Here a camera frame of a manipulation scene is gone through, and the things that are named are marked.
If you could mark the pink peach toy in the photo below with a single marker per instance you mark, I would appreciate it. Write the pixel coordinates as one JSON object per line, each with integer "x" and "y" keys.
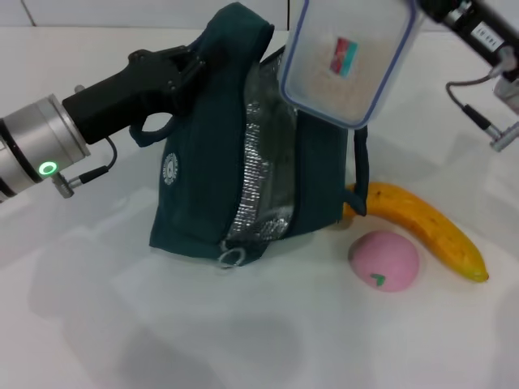
{"x": 385, "y": 259}

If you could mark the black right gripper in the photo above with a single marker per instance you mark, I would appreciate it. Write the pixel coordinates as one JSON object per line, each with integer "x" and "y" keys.
{"x": 478, "y": 28}

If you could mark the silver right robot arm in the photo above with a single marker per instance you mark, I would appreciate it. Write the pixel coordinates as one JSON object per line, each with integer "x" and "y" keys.
{"x": 507, "y": 85}

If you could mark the dark teal insulated lunch bag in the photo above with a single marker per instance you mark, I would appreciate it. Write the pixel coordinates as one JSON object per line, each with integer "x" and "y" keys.
{"x": 202, "y": 182}

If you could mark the yellow banana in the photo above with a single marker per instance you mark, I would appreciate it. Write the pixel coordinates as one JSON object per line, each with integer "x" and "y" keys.
{"x": 430, "y": 221}

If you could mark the clear container with blue rim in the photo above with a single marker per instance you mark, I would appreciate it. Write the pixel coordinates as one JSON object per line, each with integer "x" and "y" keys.
{"x": 348, "y": 61}

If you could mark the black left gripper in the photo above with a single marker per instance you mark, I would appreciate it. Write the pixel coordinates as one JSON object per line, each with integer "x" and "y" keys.
{"x": 121, "y": 97}

